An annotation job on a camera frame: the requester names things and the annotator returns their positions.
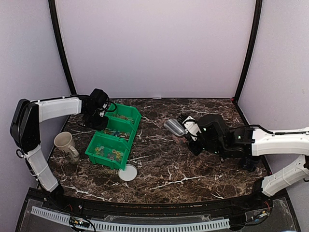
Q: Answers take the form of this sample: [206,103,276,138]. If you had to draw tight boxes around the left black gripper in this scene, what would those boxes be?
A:
[84,109,109,131]

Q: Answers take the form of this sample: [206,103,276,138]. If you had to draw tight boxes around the metal scoop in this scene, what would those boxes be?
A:
[164,118,186,137]

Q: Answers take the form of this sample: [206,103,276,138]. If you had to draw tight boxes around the green three-compartment bin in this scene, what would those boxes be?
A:
[85,103,141,170]

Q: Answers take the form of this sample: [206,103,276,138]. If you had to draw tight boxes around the white jar lid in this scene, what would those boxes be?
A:
[118,164,138,182]

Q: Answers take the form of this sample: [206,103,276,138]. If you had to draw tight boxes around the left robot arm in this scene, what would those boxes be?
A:
[10,88,110,211]

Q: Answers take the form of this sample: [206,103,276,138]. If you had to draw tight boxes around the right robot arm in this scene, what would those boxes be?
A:
[177,114,309,210]

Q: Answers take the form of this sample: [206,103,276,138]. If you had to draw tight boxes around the green yellow gummy candies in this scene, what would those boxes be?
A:
[114,114,134,122]

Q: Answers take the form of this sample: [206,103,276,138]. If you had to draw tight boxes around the wrapped colourful candies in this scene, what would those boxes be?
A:
[103,129,130,140]

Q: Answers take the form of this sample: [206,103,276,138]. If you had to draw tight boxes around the star gummy candies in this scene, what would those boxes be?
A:
[95,145,124,162]

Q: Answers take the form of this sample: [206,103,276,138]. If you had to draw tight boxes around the beige ceramic mug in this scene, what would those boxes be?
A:
[54,131,80,163]

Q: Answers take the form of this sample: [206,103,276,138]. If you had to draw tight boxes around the dark blue mug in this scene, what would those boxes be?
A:
[239,156,261,172]

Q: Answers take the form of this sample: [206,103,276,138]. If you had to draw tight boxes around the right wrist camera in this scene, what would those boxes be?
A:
[183,116,200,141]

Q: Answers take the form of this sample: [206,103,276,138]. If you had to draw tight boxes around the black front rail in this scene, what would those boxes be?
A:
[43,183,288,219]

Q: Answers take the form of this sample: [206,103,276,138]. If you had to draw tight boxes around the white slotted cable duct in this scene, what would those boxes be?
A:
[30,206,231,232]

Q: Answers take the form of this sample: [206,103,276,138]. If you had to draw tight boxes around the left black frame post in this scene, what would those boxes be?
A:
[48,0,77,95]

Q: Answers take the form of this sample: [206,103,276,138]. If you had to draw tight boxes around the black frame post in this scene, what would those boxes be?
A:
[233,0,263,104]
[48,0,77,95]

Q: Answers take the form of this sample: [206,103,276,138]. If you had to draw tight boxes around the right black frame post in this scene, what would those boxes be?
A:
[233,0,263,104]

